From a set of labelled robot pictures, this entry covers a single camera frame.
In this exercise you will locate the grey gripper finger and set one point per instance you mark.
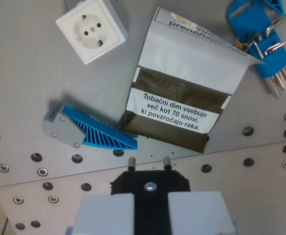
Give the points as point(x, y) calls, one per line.
point(106, 215)
point(196, 213)

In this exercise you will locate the black two-pin plug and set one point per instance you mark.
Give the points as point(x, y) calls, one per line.
point(155, 177)

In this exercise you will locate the tobacco pouch with warning label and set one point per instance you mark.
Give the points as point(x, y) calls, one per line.
point(186, 73)

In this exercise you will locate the large steel hex key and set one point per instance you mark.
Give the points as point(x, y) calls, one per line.
point(274, 86)

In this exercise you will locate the blue hex key holder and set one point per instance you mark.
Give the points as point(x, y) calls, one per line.
point(277, 61)

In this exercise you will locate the small brass fitting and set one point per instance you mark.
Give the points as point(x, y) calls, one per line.
point(240, 45)

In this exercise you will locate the thin steel hex key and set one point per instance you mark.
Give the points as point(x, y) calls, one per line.
point(274, 47)

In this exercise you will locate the blue plastic printed part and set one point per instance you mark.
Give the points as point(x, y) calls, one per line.
point(249, 22)

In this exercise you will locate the blue finned plastic part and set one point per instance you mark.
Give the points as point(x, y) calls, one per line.
point(278, 6)

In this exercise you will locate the blue finned finger grey mount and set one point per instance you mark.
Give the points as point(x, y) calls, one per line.
point(101, 133)

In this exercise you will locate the white wall socket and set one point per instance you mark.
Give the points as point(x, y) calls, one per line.
point(91, 30)

